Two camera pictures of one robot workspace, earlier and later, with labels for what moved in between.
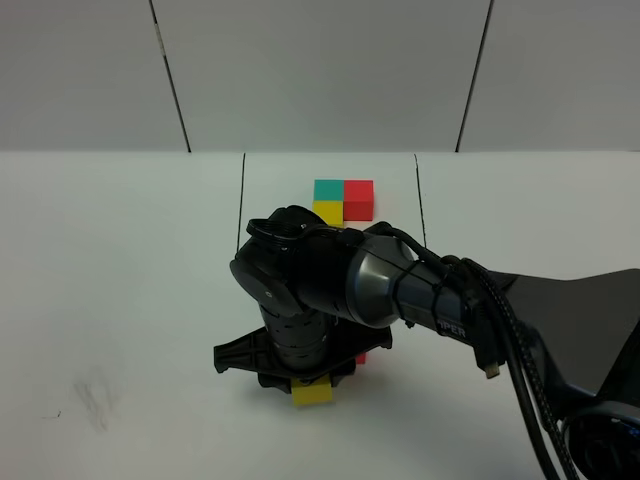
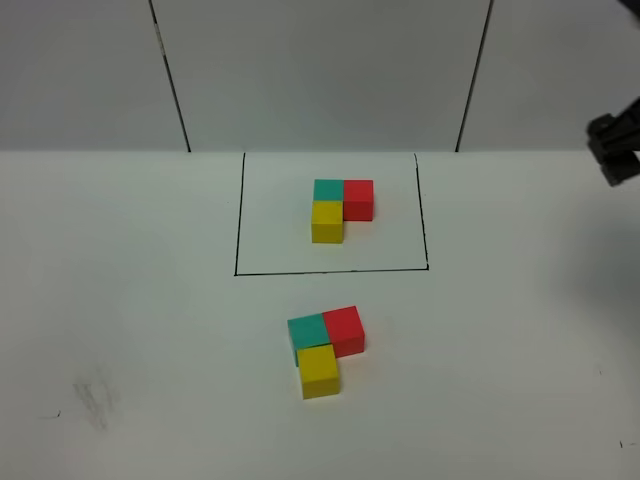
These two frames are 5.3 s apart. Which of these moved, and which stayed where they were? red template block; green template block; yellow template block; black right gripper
Moved: black right gripper
Stayed: green template block; yellow template block; red template block
